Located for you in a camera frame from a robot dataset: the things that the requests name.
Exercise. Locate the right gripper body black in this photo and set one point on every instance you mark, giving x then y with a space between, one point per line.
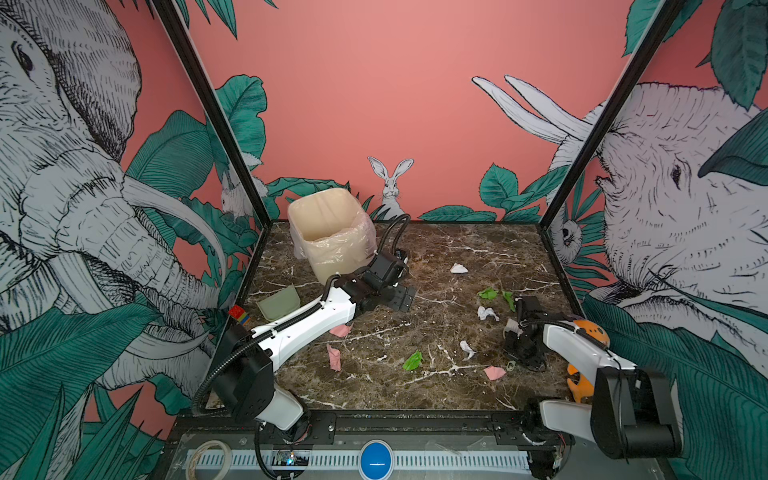
517 348

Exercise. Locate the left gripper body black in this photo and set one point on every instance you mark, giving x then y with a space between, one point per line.
395 297

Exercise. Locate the cream trash bin with bag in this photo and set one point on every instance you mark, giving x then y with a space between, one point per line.
332 232

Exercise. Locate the light green dustpan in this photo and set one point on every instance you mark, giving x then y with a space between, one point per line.
279 304

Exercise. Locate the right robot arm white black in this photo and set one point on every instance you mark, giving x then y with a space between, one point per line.
631 413

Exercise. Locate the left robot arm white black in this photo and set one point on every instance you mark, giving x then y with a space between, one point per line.
241 381

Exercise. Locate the pink paper scrap right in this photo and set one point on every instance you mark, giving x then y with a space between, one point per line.
494 373

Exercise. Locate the pink paper scrap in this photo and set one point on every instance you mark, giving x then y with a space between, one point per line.
341 331
334 356
494 373

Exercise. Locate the green paper scrap far right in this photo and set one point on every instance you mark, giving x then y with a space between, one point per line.
509 297

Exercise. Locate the green paper scrap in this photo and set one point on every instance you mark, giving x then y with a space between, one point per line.
488 294
509 297
413 362

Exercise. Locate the white paper scrap right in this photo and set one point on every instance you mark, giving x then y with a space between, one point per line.
485 313

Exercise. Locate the white paper scrap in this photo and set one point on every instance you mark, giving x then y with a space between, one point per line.
467 349
458 269
485 313

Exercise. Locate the pink paper scrap upper left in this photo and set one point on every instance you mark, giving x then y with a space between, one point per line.
341 331

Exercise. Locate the white paper scrap centre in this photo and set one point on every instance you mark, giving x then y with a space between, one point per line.
467 349

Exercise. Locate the orange plush toy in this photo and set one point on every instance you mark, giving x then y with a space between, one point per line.
580 387

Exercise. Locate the white paper scrap far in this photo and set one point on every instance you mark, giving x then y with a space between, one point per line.
458 269

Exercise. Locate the pink paper scrap lower left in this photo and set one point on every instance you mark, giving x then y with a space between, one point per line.
334 356

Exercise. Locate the green paper scrap centre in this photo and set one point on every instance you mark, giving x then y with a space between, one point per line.
413 362

